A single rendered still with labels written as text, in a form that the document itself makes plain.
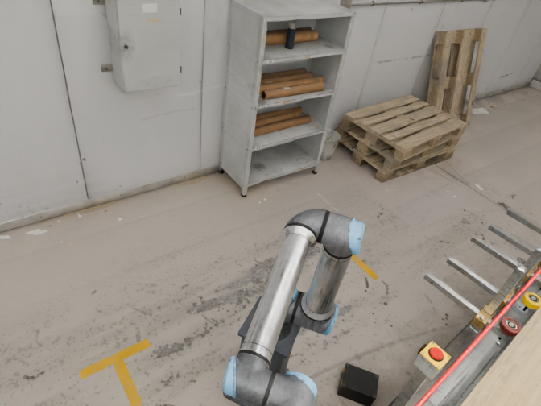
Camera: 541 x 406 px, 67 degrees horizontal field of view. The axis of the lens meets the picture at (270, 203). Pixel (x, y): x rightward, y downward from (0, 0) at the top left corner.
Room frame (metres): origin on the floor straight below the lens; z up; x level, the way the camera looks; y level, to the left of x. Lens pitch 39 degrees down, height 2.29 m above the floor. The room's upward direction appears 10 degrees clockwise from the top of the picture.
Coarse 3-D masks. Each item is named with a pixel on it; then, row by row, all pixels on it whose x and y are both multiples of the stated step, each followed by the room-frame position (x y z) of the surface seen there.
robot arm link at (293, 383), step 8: (280, 376) 0.53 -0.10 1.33; (288, 376) 0.54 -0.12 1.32; (296, 376) 0.53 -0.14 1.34; (304, 376) 0.54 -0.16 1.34; (272, 384) 0.50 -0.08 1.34; (280, 384) 0.50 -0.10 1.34; (288, 384) 0.51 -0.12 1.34; (296, 384) 0.51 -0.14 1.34; (304, 384) 0.51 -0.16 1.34; (312, 384) 0.52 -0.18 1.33; (272, 392) 0.48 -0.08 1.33; (280, 392) 0.49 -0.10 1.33; (288, 392) 0.49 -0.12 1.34; (296, 392) 0.49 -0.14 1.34; (304, 392) 0.49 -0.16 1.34; (312, 392) 0.50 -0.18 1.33; (272, 400) 0.47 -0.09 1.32; (280, 400) 0.47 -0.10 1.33; (288, 400) 0.47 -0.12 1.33; (296, 400) 0.47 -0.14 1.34; (304, 400) 0.48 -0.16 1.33; (312, 400) 0.49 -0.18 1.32
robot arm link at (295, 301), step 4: (296, 288) 1.20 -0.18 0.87; (296, 292) 1.18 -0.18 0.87; (300, 292) 1.20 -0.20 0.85; (292, 296) 1.15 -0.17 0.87; (296, 296) 1.17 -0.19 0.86; (300, 296) 1.17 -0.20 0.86; (292, 300) 1.14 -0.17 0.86; (296, 300) 1.15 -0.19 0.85; (292, 304) 1.13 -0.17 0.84; (296, 304) 1.13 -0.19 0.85; (288, 308) 1.12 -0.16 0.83; (292, 308) 1.12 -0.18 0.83; (296, 308) 1.12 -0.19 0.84; (288, 312) 1.11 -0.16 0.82; (292, 312) 1.11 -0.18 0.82; (288, 316) 1.10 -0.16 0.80; (292, 316) 1.10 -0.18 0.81; (284, 320) 1.11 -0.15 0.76; (288, 320) 1.10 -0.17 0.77; (292, 320) 1.10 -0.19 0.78
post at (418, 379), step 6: (420, 372) 0.73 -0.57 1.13; (414, 378) 0.74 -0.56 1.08; (420, 378) 0.73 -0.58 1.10; (426, 378) 0.73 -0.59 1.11; (408, 384) 0.74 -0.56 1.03; (414, 384) 0.73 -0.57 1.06; (420, 384) 0.72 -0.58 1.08; (408, 390) 0.73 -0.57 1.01; (414, 390) 0.72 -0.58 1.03; (402, 396) 0.74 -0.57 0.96; (408, 396) 0.73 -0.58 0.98; (396, 402) 0.74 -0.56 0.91; (402, 402) 0.73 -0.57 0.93; (408, 402) 0.74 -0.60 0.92
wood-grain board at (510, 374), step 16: (528, 336) 1.14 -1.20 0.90; (512, 352) 1.04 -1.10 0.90; (528, 352) 1.05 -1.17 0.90; (496, 368) 0.95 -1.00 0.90; (512, 368) 0.96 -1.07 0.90; (528, 368) 0.98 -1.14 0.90; (480, 384) 0.87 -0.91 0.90; (496, 384) 0.88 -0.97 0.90; (512, 384) 0.89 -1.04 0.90; (528, 384) 0.90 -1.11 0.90; (464, 400) 0.79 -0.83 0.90; (480, 400) 0.80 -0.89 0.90; (496, 400) 0.81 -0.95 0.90; (512, 400) 0.82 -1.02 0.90; (528, 400) 0.84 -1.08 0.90
